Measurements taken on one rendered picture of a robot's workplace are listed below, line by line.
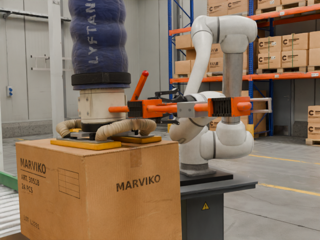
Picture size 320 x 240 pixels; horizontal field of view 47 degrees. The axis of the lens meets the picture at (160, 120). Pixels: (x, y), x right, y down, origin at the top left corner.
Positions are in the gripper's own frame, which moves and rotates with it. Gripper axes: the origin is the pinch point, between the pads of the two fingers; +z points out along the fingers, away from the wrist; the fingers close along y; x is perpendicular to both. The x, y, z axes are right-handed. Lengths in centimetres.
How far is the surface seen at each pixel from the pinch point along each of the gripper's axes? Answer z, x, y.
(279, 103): -831, 393, 33
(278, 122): -831, 394, 86
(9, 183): -19, 170, 58
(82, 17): 8.7, 24.6, -32.6
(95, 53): 6.9, 19.9, -19.5
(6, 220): 8, 109, 63
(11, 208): -3, 127, 63
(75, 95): -553, 958, 2
